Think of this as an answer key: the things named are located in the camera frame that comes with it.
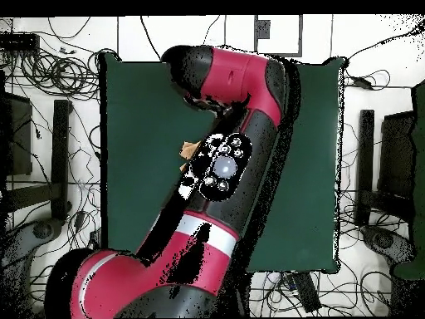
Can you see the tan terry towel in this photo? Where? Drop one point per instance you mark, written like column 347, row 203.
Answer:
column 189, row 149

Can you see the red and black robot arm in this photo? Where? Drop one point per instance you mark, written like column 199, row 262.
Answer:
column 232, row 76

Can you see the dark green table cloth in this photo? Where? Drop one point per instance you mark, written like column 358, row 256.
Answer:
column 139, row 133

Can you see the black power strip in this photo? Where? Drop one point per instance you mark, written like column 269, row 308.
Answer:
column 307, row 292
column 95, row 239

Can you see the black power adapter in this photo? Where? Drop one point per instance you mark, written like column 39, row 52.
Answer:
column 79, row 219
column 362, row 83

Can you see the grey chair base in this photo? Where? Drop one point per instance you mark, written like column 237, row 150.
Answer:
column 385, row 241
column 20, row 246

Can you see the black equipment box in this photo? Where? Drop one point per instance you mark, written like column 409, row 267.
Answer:
column 20, row 139
column 396, row 156

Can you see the dark green draped cloth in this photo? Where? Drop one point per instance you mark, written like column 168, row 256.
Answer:
column 419, row 166

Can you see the black stand frame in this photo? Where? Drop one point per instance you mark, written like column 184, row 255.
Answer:
column 365, row 159
column 59, row 159

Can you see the grey square floor frame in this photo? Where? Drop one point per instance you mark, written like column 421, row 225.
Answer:
column 262, row 30

